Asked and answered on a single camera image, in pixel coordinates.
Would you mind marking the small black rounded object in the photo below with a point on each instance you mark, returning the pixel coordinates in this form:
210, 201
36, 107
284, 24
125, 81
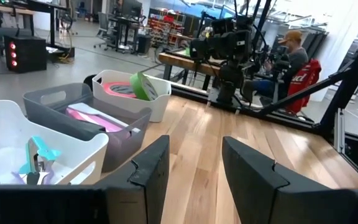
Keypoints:
89, 81

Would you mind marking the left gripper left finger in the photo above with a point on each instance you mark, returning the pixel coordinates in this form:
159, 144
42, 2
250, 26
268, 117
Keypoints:
141, 199

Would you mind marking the teal staple remover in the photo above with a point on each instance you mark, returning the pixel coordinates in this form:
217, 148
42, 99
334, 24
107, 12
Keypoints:
43, 151

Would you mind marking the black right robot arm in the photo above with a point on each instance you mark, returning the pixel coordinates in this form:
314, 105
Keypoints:
230, 81

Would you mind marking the wooden top workbench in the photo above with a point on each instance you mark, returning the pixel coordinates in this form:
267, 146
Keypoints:
179, 60

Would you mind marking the grey office chair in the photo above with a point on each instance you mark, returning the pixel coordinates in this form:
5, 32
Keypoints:
104, 25

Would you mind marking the black aluminium rig frame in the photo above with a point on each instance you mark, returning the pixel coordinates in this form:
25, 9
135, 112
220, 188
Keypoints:
353, 77

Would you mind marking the pink tape roll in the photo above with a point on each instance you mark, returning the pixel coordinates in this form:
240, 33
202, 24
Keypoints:
110, 88

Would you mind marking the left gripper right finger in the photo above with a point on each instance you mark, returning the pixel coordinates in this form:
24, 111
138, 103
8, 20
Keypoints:
259, 193

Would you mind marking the white plastic bin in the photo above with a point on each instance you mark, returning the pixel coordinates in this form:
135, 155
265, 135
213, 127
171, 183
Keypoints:
154, 109
73, 146

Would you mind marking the silver aluminium bracket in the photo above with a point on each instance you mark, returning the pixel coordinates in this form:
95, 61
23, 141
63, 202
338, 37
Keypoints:
340, 130

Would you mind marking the grey plastic bin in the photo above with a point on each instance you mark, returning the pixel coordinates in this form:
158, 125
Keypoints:
123, 149

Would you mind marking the black computer tower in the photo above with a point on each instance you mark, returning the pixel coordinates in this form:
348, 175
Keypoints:
30, 56

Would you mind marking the red garment on chair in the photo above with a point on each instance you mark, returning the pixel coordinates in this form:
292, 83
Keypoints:
304, 81

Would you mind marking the person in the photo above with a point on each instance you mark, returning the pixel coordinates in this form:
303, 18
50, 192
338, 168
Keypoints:
295, 59

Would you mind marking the red storage shelf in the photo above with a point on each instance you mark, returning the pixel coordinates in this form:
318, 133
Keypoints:
163, 29

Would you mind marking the pink and white stapler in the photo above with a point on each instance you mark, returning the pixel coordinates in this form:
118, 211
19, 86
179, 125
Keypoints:
101, 121

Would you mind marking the black standing desk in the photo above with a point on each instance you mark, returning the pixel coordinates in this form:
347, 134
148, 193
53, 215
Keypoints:
126, 34

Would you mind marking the green tape roll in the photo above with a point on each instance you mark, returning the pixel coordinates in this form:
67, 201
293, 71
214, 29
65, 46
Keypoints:
138, 87

